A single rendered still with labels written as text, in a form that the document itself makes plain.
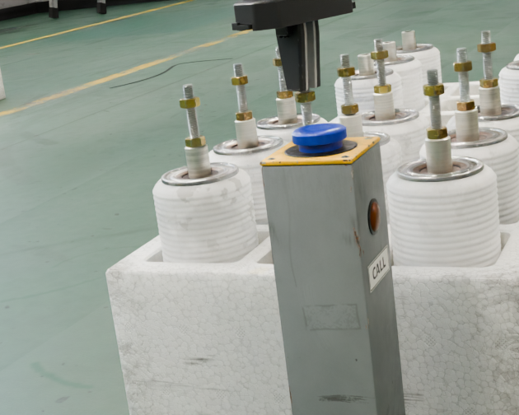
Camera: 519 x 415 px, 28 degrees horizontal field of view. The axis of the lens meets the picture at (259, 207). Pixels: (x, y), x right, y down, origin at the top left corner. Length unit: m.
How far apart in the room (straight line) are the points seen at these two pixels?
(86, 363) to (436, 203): 0.55
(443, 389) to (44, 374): 0.53
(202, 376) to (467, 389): 0.25
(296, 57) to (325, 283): 0.25
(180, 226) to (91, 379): 0.31
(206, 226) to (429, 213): 0.22
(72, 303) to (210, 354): 0.53
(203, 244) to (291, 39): 0.21
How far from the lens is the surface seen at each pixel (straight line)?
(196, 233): 0.97
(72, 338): 1.35
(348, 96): 1.05
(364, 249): 0.74
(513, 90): 1.42
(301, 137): 0.74
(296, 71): 0.92
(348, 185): 0.72
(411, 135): 1.14
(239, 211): 0.98
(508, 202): 1.02
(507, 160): 1.01
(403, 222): 0.90
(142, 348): 1.01
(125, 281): 0.99
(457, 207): 0.88
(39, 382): 1.24
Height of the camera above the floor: 0.48
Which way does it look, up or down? 15 degrees down
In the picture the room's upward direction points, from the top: 7 degrees counter-clockwise
